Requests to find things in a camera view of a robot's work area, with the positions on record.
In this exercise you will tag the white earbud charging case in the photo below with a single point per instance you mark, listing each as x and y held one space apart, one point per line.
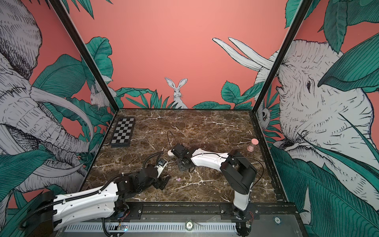
170 154

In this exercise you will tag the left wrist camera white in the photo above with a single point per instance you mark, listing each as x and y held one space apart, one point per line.
162 163

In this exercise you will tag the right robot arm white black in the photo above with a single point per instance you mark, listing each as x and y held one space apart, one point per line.
237 170

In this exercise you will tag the white perforated cable duct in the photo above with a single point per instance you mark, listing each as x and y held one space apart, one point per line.
150 227

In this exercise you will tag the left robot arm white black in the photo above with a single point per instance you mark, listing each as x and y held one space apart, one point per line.
102 202

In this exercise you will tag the black white checkerboard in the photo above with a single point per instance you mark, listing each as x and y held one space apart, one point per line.
123 132

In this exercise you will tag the black right frame post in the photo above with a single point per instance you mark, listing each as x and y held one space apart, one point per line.
294 27

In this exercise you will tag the black left frame post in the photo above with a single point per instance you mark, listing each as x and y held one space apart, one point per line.
64 17

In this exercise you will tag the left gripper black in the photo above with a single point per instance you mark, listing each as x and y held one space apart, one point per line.
160 184

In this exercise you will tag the black frame post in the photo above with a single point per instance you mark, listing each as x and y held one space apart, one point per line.
294 27
64 17

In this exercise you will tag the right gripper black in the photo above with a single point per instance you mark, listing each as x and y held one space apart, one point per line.
180 167

